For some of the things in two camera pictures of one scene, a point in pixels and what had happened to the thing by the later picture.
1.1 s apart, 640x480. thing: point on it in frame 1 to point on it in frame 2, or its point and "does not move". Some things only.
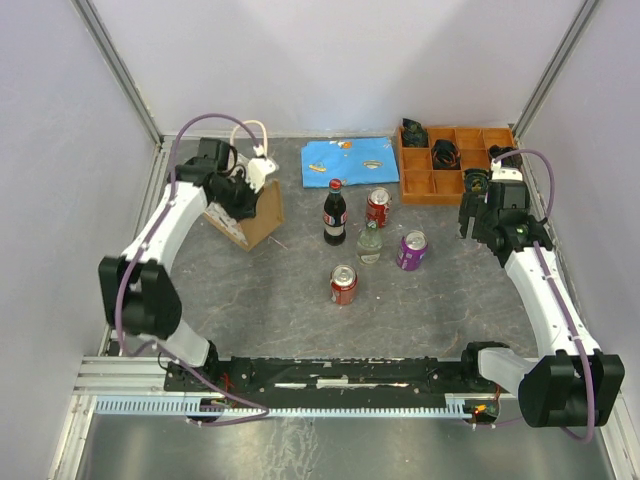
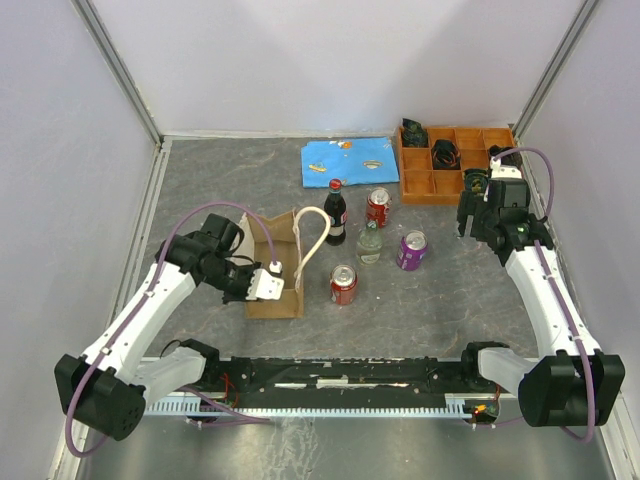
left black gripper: [247, 210] to [242, 295]
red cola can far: [378, 205] does not move
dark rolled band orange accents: [446, 155] does not move
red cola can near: [343, 284] does not move
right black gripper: [471, 206] does not move
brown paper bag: [249, 232] to [256, 243]
